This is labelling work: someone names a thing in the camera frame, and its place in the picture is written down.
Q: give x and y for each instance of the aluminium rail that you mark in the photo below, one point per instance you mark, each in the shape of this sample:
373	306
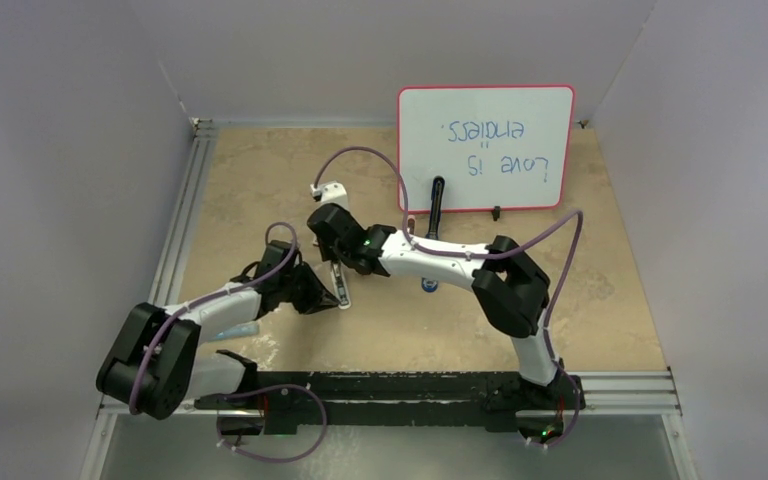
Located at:
168	278
600	392

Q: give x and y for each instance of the left aluminium rail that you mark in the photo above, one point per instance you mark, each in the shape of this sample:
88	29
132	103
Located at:
168	278

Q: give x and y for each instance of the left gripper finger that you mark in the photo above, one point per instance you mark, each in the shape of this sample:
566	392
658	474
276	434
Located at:
316	293
305	307

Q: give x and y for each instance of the pink white eraser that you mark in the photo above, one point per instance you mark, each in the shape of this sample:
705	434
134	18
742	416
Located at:
411	224

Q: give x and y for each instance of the front aluminium rail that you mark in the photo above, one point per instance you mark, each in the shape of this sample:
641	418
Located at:
600	392

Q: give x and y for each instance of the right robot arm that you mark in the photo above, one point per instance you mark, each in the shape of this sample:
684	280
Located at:
511	289

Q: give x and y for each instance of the pink framed whiteboard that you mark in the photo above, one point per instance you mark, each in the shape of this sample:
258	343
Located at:
495	146

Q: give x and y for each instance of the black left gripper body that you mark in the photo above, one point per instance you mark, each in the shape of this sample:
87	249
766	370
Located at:
298	288

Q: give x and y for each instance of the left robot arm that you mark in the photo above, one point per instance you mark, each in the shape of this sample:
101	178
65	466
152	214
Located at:
152	365

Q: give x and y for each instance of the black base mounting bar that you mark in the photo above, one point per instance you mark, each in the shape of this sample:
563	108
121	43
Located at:
497	401

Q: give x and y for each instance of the light blue marker pen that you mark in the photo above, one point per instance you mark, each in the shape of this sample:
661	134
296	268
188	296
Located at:
239	331

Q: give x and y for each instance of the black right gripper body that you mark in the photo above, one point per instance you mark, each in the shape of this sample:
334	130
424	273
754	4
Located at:
331	254

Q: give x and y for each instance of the blue lighter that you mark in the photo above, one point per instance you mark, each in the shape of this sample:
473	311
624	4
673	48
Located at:
435	214

